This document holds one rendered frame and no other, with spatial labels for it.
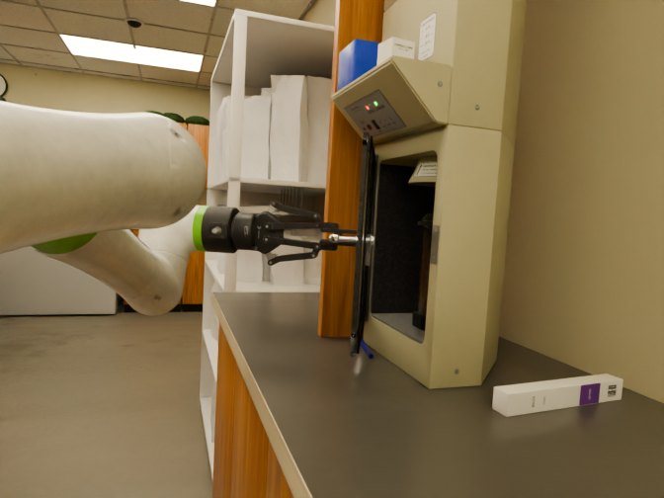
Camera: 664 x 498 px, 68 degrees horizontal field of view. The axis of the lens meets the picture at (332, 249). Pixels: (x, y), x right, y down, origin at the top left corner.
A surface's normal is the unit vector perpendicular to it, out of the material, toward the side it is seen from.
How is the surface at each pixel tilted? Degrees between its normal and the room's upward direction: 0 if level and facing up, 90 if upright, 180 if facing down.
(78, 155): 71
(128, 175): 87
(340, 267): 90
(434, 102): 90
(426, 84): 90
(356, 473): 0
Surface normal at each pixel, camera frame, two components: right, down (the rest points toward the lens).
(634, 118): -0.95, -0.03
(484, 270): 0.32, 0.09
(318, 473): 0.06, -1.00
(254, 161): -0.11, 0.12
